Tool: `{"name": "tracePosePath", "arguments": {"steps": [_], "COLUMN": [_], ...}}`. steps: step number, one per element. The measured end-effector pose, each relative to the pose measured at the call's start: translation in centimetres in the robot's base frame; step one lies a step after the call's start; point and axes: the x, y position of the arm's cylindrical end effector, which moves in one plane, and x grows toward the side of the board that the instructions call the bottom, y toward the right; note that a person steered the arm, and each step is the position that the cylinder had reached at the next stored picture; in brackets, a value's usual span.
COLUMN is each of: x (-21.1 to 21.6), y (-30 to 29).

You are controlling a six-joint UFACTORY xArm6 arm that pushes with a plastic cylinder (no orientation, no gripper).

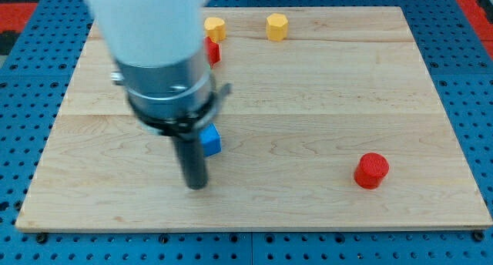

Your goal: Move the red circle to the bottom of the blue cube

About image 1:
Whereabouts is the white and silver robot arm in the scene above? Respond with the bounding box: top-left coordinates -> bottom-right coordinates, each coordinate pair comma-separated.
85,0 -> 221,138

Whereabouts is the red block behind arm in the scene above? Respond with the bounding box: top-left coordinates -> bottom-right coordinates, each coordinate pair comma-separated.
204,37 -> 221,68

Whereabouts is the blue cube block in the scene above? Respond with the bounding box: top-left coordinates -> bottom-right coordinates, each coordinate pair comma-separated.
200,123 -> 222,157

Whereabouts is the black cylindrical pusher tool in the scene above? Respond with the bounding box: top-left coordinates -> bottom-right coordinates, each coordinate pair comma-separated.
172,136 -> 208,190

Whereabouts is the light wooden board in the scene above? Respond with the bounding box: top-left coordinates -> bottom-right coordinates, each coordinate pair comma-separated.
16,7 -> 492,233

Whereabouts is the yellow block left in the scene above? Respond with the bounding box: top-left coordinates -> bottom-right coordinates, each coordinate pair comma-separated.
203,17 -> 226,42

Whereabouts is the yellow hexagon block right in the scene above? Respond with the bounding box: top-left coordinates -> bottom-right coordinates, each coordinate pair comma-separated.
266,13 -> 289,42

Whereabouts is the red cylinder block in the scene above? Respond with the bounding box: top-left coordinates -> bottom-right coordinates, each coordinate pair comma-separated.
354,153 -> 390,190

